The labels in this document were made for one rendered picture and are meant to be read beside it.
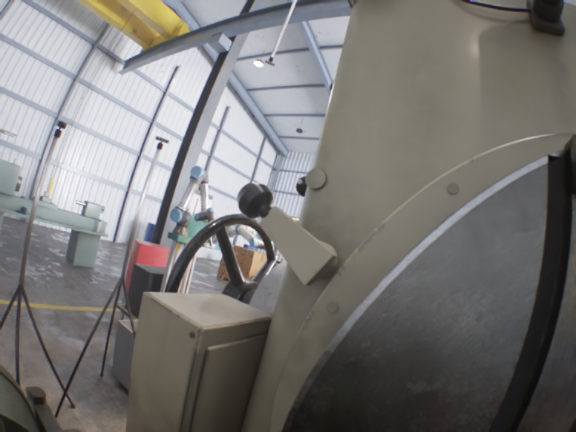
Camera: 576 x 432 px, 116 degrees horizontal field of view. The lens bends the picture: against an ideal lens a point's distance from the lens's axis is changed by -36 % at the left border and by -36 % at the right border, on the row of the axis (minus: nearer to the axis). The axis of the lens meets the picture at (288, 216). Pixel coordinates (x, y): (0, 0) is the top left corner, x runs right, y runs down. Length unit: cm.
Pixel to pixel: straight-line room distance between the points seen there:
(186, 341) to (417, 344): 21
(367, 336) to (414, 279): 5
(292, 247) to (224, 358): 14
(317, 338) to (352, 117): 25
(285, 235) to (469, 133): 23
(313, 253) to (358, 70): 25
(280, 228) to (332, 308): 10
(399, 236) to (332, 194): 10
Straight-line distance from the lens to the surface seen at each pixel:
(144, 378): 36
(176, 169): 563
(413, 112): 35
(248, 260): 824
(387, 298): 19
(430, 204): 28
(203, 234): 54
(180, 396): 32
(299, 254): 28
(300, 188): 47
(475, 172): 29
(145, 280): 304
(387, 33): 44
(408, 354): 19
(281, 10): 586
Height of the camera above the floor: 144
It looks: 7 degrees up
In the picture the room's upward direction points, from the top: 15 degrees clockwise
